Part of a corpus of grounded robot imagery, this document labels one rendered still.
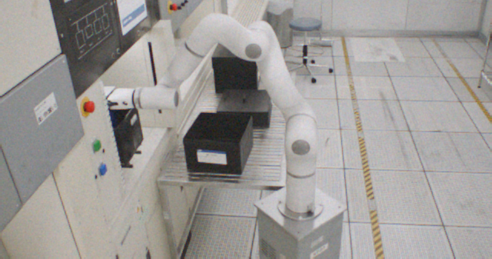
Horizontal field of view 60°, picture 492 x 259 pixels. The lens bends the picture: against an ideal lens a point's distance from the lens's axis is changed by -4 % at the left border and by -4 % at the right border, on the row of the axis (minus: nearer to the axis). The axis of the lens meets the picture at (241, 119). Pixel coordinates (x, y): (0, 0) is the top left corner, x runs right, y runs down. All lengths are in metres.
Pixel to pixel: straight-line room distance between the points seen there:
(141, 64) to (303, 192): 0.99
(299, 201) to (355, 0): 4.64
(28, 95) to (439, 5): 5.72
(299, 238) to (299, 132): 0.43
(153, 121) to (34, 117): 1.13
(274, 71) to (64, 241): 0.91
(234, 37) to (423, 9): 5.05
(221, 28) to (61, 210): 0.78
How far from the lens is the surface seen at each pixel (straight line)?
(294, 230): 1.77
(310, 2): 6.16
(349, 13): 6.22
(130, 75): 2.22
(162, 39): 2.09
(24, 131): 1.22
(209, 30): 1.51
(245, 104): 2.46
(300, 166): 1.68
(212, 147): 2.02
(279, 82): 1.54
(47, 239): 1.62
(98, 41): 1.58
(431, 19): 6.42
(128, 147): 1.81
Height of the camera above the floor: 1.97
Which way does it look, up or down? 29 degrees down
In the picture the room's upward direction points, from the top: 3 degrees counter-clockwise
